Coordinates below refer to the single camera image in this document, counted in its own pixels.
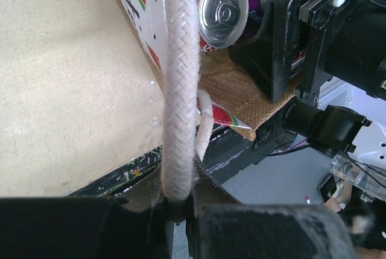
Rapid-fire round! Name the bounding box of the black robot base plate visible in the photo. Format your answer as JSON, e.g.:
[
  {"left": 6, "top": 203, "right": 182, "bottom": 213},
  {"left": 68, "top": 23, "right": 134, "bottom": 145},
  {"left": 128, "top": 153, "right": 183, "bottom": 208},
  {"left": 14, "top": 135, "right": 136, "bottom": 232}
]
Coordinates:
[{"left": 71, "top": 127, "right": 270, "bottom": 196}]

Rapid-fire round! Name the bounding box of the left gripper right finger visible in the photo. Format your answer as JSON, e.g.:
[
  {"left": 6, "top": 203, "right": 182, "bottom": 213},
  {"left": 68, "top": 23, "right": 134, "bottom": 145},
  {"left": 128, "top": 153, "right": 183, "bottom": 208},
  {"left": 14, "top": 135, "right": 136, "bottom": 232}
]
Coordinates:
[{"left": 188, "top": 203, "right": 357, "bottom": 258}]

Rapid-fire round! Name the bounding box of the silver blue red can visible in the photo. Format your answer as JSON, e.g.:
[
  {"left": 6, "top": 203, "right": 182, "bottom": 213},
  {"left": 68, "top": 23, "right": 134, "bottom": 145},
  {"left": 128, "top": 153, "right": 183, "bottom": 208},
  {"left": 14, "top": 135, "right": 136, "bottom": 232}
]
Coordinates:
[{"left": 289, "top": 48, "right": 306, "bottom": 80}]

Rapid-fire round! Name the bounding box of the watermelon print canvas bag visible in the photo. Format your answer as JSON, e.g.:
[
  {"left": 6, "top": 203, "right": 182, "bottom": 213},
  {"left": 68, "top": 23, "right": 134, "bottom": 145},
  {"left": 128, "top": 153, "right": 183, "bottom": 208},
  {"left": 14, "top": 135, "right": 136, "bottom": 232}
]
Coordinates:
[{"left": 116, "top": 0, "right": 294, "bottom": 202}]

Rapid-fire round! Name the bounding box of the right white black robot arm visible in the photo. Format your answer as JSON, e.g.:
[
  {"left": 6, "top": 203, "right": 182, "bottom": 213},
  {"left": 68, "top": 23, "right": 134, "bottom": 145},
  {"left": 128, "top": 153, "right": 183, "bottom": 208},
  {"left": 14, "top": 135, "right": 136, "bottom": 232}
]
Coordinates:
[{"left": 229, "top": 0, "right": 385, "bottom": 168}]

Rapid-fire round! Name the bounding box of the red coke can centre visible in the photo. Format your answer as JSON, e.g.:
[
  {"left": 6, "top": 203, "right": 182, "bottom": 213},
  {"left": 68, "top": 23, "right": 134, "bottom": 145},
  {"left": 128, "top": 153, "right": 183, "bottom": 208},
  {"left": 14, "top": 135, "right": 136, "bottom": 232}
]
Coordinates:
[{"left": 198, "top": 0, "right": 249, "bottom": 52}]

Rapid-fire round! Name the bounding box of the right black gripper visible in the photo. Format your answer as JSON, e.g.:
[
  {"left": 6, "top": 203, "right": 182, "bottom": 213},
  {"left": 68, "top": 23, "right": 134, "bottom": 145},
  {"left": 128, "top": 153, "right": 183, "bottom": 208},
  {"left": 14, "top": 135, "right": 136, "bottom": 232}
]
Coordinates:
[{"left": 229, "top": 0, "right": 385, "bottom": 103}]

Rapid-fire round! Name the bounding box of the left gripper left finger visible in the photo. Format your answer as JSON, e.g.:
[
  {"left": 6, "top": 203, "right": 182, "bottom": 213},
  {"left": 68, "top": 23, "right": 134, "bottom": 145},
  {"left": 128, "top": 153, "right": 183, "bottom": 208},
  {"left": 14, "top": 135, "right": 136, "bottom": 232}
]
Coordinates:
[{"left": 1, "top": 197, "right": 169, "bottom": 258}]

